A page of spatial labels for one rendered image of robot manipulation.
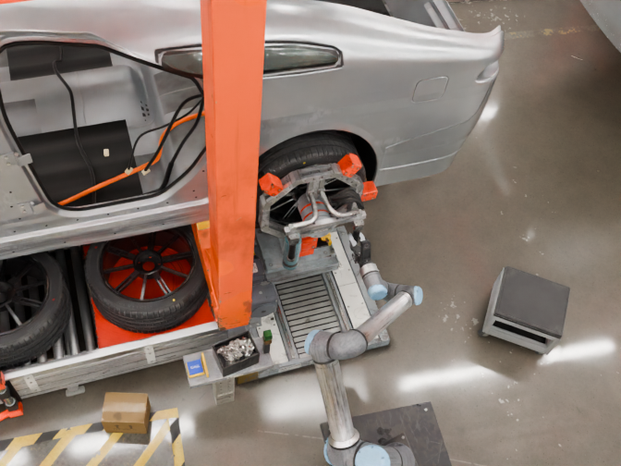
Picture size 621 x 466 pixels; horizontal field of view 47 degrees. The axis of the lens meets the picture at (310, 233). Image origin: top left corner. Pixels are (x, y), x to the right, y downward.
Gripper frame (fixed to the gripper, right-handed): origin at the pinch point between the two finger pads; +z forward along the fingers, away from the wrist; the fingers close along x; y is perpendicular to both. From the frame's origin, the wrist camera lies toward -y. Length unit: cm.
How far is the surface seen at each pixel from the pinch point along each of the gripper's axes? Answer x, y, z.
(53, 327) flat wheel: -156, 40, 7
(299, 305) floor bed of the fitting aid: -22, 77, 4
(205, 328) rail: -82, 44, -12
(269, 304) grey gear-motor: -45, 45, -6
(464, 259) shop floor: 93, 83, 12
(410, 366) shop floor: 31, 83, -48
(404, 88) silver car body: 25, -68, 30
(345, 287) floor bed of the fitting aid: 8, 75, 8
